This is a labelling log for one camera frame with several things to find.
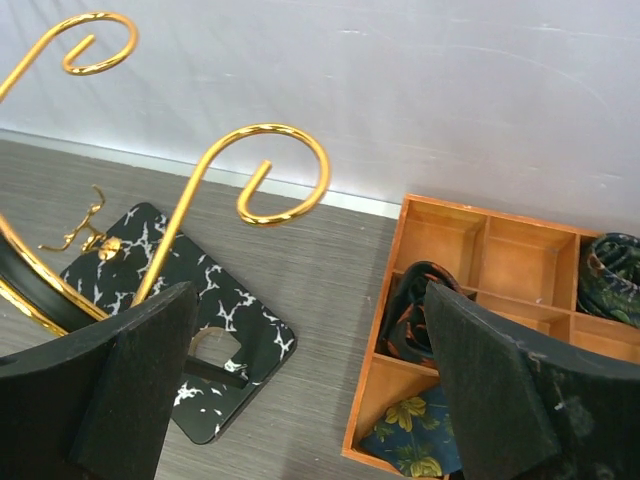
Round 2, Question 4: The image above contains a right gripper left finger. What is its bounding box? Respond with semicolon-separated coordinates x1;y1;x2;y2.
1;282;198;479

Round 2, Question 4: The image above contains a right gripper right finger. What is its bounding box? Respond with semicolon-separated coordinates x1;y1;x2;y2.
424;283;639;479

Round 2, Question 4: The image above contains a blue yellow floral tie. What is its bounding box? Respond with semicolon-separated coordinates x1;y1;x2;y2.
360;385;462;478

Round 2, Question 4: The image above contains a wooden compartment tray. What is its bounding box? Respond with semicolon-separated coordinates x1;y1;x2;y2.
342;195;639;479

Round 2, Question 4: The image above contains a black orange rolled tie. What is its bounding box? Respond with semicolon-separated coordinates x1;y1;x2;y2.
376;261;477;369

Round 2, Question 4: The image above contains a dark green floral tie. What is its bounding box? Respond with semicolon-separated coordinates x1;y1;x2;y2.
577;232;639;328

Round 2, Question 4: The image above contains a gold wire wine glass rack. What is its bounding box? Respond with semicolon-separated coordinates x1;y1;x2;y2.
0;11;332;445

